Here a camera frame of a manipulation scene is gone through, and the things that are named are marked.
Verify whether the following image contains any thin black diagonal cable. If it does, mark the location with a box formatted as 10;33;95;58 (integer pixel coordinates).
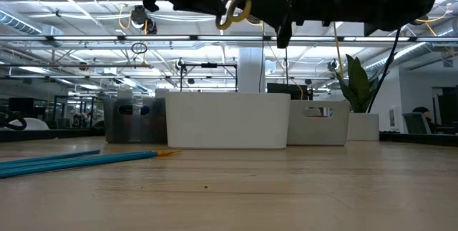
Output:
367;26;401;113

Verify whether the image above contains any black ceiling cable reel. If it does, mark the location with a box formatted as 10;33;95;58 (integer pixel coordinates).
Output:
130;4;158;36

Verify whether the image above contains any long ceiling rail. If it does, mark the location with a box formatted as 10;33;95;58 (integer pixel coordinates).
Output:
0;34;458;43

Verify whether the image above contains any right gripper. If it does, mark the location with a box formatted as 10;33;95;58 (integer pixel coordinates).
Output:
236;0;359;49

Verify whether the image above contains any yellow hanging cable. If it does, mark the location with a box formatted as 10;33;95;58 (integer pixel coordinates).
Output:
332;21;345;80

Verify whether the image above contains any white pillar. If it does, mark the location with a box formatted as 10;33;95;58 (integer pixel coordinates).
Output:
238;46;266;94

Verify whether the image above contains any blue paintbrush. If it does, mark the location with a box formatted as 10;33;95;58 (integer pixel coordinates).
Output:
0;149;182;170
0;149;102;167
0;152;160;180

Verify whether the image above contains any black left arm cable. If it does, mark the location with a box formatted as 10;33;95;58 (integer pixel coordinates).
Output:
0;111;28;132

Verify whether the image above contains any black display screen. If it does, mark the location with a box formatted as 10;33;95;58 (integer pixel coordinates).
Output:
266;82;309;101

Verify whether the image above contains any silver ventilation duct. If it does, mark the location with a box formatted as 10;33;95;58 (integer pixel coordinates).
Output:
364;41;458;71

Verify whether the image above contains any black metal rack frame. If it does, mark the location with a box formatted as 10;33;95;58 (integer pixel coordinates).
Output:
180;62;239;92

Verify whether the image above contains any person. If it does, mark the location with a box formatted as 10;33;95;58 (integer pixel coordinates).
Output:
412;106;436;134

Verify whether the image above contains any light grey plastic bin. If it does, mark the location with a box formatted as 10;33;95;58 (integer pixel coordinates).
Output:
286;100;351;147

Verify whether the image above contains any dark grey plastic bin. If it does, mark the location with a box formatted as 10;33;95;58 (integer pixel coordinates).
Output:
103;97;168;144

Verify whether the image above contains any black cabinet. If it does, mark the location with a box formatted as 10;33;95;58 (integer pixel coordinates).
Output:
432;87;458;136

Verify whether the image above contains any green plant in white pot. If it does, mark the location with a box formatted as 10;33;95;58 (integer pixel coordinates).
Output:
334;54;394;142

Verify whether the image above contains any grey swivel chair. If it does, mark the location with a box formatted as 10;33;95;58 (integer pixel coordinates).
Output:
401;112;432;135

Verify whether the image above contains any black metal table frame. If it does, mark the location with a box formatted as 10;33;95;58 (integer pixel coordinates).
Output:
0;127;458;148

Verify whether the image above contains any white plastic bin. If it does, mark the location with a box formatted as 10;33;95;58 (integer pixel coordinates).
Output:
165;92;291;150

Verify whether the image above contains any short ceiling rail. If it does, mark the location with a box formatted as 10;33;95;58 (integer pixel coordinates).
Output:
0;62;155;70

